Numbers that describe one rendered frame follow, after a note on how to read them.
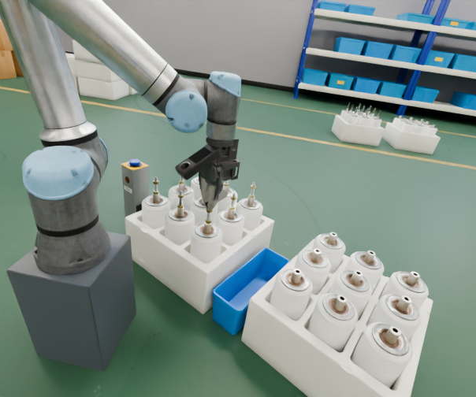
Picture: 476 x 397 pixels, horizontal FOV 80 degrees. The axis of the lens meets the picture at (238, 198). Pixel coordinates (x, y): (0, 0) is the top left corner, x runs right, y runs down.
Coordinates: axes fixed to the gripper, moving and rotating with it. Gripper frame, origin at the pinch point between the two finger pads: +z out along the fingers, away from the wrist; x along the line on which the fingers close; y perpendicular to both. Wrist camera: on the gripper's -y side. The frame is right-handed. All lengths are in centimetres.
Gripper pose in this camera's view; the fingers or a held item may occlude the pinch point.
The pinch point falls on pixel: (207, 205)
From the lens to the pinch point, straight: 82.2
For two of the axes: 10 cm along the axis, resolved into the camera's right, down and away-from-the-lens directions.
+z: -1.3, 8.6, 4.9
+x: -6.5, -4.4, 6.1
